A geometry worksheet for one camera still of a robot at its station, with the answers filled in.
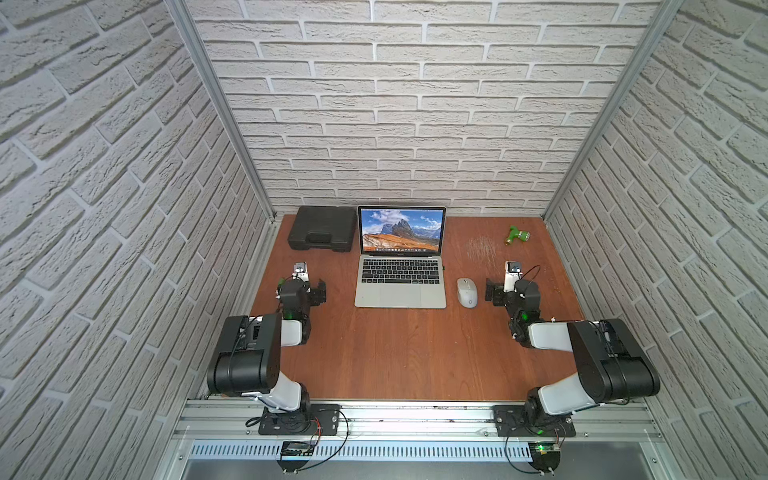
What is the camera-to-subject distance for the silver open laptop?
3.19ft

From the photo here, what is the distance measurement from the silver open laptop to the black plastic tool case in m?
0.08

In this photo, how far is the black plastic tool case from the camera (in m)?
1.08

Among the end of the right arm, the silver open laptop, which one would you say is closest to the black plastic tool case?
the silver open laptop

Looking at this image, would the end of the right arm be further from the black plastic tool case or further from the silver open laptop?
the black plastic tool case
